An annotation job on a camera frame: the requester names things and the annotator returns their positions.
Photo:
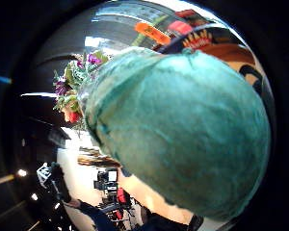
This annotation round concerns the teal round ceramic vase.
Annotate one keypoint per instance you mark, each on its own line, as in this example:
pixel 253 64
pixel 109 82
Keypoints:
pixel 183 128

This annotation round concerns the red box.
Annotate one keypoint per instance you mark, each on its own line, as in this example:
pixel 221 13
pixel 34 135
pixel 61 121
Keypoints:
pixel 180 27

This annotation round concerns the orange flat sign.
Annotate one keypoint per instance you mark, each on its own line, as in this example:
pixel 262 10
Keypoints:
pixel 152 32

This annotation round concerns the bouquet of purple and red flowers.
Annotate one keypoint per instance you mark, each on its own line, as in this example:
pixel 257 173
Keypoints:
pixel 70 83

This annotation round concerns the white marker cube on left glove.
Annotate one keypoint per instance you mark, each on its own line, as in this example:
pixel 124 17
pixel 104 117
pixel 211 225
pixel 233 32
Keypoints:
pixel 44 173

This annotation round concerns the black camera on tripod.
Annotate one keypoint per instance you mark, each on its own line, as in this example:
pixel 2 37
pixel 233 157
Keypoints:
pixel 107 185

